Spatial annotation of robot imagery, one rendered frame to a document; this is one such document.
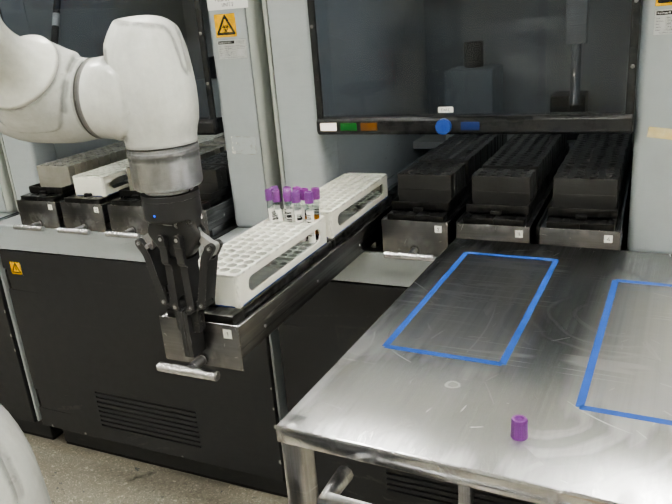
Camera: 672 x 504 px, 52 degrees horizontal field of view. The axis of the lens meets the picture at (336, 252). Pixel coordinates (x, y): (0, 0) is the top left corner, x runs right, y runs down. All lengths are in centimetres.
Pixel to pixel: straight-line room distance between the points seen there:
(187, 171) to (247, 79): 69
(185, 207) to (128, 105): 14
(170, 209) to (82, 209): 93
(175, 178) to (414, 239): 62
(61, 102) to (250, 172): 74
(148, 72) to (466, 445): 54
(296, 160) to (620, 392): 96
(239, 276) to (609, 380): 50
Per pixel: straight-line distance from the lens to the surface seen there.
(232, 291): 98
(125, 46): 86
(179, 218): 89
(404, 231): 135
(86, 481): 217
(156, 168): 87
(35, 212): 193
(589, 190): 134
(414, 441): 66
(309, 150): 149
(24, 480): 58
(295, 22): 147
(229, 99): 157
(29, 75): 90
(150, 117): 85
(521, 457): 65
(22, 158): 204
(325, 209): 125
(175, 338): 103
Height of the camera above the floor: 120
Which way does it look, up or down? 19 degrees down
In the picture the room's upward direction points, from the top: 5 degrees counter-clockwise
